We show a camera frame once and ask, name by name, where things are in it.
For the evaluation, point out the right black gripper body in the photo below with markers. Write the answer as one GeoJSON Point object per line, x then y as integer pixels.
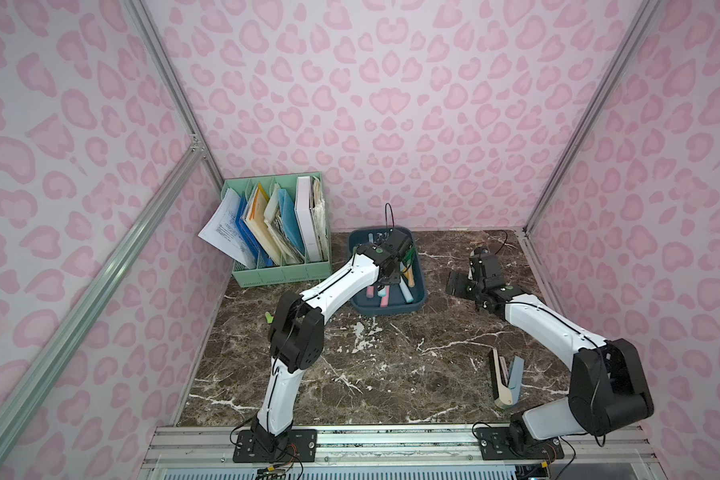
{"type": "Point", "coordinates": [463, 284]}

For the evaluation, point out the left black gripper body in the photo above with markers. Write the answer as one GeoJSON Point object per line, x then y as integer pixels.
{"type": "Point", "coordinates": [405, 264]}

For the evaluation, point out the teal plastic storage box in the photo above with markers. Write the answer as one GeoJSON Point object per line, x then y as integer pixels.
{"type": "Point", "coordinates": [397, 304]}

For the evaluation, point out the green rake thin wooden handle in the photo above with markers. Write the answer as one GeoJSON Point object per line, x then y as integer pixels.
{"type": "Point", "coordinates": [407, 258]}

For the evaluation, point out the blue rake yellow handle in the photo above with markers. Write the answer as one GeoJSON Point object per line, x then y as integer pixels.
{"type": "Point", "coordinates": [408, 273]}

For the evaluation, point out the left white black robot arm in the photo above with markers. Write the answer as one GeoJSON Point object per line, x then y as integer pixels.
{"type": "Point", "coordinates": [296, 334]}

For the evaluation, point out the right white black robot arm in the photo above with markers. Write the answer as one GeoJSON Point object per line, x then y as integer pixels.
{"type": "Point", "coordinates": [608, 389]}

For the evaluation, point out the white book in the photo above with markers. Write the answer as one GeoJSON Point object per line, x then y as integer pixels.
{"type": "Point", "coordinates": [310, 214]}

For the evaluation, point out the green file organizer crate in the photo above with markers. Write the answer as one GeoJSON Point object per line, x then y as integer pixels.
{"type": "Point", "coordinates": [292, 268]}

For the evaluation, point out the light blue folder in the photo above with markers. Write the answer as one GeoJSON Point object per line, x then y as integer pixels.
{"type": "Point", "coordinates": [290, 225]}

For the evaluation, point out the orange beige folder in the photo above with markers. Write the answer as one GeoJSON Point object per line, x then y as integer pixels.
{"type": "Point", "coordinates": [254, 218]}

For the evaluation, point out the white printed paper sheet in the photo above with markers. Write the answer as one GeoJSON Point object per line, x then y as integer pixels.
{"type": "Point", "coordinates": [222, 233]}

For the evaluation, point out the light blue rake white handle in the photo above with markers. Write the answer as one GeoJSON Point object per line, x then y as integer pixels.
{"type": "Point", "coordinates": [406, 293]}

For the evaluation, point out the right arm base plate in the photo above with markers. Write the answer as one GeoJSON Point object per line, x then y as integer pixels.
{"type": "Point", "coordinates": [495, 444]}

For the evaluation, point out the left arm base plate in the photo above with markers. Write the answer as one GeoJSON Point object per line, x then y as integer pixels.
{"type": "Point", "coordinates": [259, 446]}

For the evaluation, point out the aluminium front rail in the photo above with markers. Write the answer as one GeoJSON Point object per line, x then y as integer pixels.
{"type": "Point", "coordinates": [407, 451]}

